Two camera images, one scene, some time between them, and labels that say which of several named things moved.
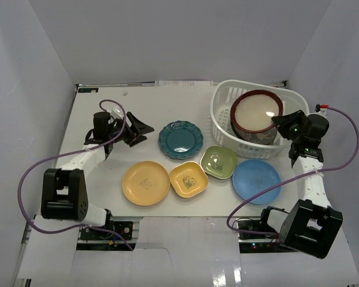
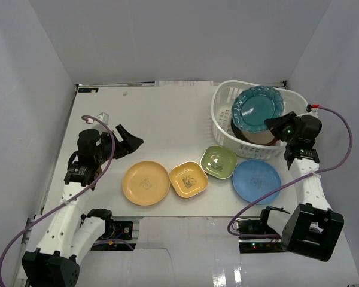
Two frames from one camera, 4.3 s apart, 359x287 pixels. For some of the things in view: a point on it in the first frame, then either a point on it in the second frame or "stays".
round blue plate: x=252 y=177 stays
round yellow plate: x=146 y=183 stays
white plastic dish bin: x=223 y=95 stays
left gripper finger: x=139 y=139 -> x=122 y=152
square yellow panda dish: x=188 y=179 stays
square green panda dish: x=219 y=162 stays
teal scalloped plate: x=180 y=140 -> x=253 y=105
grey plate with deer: x=263 y=137 -> x=229 y=129
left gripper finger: x=139 y=127 -> x=131 y=143
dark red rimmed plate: x=252 y=110 -> x=262 y=138
